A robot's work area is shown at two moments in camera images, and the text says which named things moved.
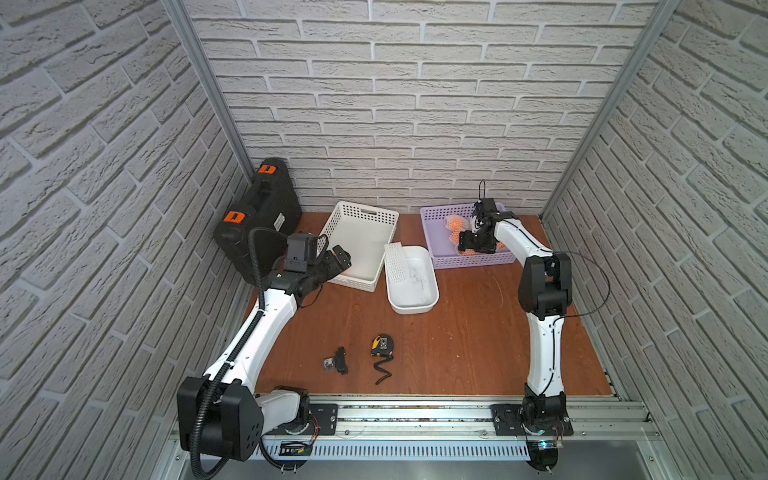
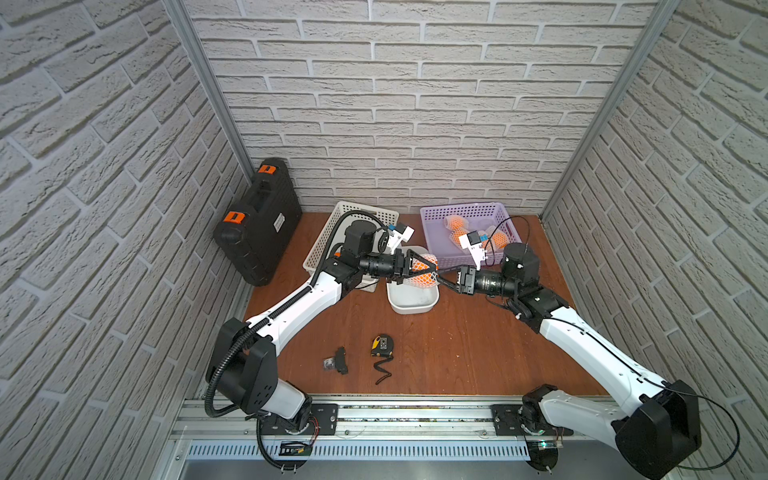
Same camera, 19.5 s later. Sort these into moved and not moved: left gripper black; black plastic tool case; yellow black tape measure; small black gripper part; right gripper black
Moved: left gripper black; right gripper black
Not moved: yellow black tape measure; black plastic tool case; small black gripper part
